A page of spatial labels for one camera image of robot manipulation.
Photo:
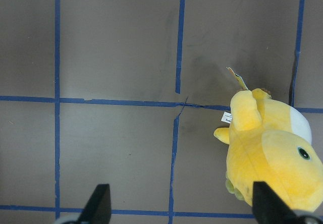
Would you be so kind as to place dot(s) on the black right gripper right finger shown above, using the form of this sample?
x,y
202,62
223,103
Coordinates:
x,y
268,207

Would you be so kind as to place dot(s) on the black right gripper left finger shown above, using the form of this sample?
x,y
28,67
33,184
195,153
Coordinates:
x,y
98,208

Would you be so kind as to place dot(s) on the yellow plush dinosaur toy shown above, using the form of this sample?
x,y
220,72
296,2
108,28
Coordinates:
x,y
270,141

